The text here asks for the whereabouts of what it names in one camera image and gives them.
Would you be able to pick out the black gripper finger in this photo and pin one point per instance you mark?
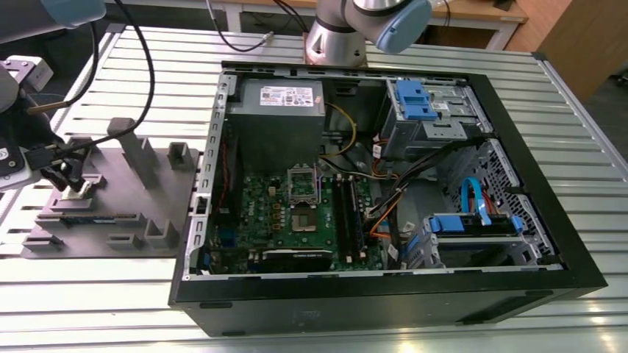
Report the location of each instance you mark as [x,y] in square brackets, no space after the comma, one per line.
[77,173]
[55,178]

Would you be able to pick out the silver CPU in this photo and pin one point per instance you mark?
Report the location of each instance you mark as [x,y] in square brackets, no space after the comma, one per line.
[87,188]

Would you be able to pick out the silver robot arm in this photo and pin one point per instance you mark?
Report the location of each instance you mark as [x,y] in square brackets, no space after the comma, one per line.
[339,40]

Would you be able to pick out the CPU socket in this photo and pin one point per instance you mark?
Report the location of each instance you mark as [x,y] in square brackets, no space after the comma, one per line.
[306,220]

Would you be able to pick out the bare blue RAM stick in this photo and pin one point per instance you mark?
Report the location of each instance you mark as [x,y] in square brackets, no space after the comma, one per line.
[89,220]

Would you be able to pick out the grey parts rack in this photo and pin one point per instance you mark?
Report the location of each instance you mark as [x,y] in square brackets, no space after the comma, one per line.
[123,209]

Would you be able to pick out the grey electronics box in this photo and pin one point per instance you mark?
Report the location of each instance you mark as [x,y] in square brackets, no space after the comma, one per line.
[34,73]

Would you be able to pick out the white four-pin power socket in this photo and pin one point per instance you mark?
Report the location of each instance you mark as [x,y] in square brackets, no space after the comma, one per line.
[270,190]

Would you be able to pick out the green motherboard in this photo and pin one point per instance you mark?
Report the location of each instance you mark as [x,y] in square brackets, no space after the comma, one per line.
[261,235]

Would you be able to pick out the grey power supply unit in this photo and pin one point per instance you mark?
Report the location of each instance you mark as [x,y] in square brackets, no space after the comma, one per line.
[275,132]

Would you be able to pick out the metal locking lever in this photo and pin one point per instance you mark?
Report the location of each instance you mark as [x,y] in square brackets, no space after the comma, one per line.
[319,191]

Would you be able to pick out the black graphics card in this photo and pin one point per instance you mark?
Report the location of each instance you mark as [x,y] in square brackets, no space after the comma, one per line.
[295,260]

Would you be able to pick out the black RAM slot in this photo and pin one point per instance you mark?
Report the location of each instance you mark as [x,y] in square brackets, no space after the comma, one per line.
[350,220]
[337,220]
[343,220]

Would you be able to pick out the black PC case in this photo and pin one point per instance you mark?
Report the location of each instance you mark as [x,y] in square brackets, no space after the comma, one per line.
[393,305]

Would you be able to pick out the silver optical drive cage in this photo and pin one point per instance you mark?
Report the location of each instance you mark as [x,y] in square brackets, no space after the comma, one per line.
[442,132]

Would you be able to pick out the hard disk in blue carrier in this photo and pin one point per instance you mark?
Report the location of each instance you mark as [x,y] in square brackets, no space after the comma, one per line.
[449,224]

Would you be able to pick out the silver disk bay cage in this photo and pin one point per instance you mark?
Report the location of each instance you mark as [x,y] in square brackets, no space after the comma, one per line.
[481,240]

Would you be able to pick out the wooden desk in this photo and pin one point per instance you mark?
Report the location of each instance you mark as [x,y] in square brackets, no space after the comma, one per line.
[491,14]

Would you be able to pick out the wooden cabinet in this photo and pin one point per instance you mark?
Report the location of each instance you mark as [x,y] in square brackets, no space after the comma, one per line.
[579,36]

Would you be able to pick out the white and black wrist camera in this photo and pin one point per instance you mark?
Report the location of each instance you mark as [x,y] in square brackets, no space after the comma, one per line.
[10,162]

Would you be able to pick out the blue plastic drive bracket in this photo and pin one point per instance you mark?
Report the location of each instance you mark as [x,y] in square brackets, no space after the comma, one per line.
[415,95]

